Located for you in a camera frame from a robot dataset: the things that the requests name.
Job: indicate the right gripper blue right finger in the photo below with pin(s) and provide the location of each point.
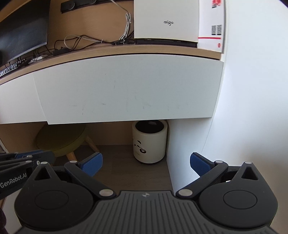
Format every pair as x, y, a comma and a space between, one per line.
208, 173

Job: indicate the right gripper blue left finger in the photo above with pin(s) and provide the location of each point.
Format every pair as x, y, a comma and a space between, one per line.
83, 172

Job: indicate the yellow-green round stool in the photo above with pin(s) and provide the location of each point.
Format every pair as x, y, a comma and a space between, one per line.
64, 139

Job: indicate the white panda trash bin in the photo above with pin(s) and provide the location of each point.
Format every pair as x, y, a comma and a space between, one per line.
149, 140

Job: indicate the left white drawer front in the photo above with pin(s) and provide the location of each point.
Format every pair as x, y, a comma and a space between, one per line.
20, 102

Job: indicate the white desk drawer front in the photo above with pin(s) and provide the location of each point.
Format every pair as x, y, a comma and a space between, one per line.
129, 87

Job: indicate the black keyboard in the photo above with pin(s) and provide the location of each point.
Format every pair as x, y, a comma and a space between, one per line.
15, 66

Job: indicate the black computer monitor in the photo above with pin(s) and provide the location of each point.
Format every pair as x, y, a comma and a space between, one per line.
20, 36

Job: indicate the white aigo computer case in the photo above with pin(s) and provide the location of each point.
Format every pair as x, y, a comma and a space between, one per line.
166, 22

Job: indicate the white red cardboard box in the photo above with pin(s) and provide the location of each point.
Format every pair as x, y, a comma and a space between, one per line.
211, 25

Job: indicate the black power strip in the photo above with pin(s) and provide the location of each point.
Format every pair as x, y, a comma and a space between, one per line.
72, 5

